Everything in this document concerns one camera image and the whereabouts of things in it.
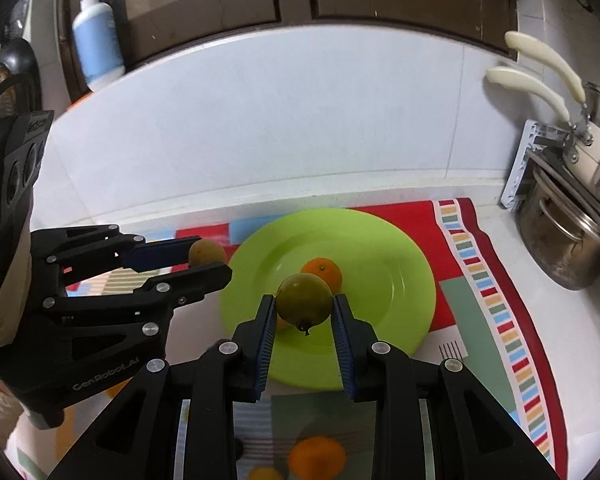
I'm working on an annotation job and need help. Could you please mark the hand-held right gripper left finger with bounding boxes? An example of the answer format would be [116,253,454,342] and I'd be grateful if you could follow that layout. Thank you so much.
[47,294,281,480]

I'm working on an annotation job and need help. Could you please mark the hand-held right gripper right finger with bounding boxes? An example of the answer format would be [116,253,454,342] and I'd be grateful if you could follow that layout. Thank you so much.
[330,294,563,480]

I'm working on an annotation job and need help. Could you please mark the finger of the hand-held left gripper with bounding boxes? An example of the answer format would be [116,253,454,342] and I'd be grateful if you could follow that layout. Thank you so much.
[40,262,233,341]
[30,224,203,301]

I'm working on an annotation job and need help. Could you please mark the small beige round fruit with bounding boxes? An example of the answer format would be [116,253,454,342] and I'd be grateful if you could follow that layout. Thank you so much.
[188,240,227,268]

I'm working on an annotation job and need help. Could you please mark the green round fruit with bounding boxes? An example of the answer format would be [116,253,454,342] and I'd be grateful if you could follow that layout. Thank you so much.
[276,273,334,337]

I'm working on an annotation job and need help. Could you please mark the green plate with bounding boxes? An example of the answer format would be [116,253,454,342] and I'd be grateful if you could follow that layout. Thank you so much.
[220,207,437,391]

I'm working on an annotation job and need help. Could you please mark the colourful patchwork placemat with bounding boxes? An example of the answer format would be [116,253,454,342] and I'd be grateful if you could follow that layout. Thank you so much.
[10,197,568,480]

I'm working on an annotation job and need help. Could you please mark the white and blue pump bottle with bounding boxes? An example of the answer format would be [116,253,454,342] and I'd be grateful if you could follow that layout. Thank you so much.
[71,0,127,93]

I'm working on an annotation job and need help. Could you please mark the large steel stockpot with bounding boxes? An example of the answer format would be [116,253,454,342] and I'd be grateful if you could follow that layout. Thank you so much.
[517,162,600,291]

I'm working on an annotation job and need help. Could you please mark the white kitchen rack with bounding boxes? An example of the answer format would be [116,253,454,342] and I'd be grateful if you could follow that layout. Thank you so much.
[500,119,600,261]

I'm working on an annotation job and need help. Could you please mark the cream-handled knives in rack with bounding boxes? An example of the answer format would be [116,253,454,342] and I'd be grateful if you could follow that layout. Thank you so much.
[504,31,600,138]

